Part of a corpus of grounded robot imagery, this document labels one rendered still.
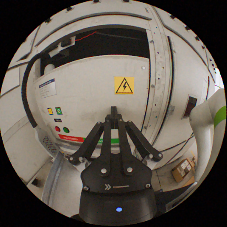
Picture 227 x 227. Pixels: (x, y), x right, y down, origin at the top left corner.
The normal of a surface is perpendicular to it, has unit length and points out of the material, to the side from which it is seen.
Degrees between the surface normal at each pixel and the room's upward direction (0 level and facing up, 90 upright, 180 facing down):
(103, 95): 90
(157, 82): 90
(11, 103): 90
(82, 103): 90
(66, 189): 0
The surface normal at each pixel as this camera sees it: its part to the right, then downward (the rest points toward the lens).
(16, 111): 0.93, 0.14
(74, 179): -0.03, -0.89
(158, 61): 0.00, 0.45
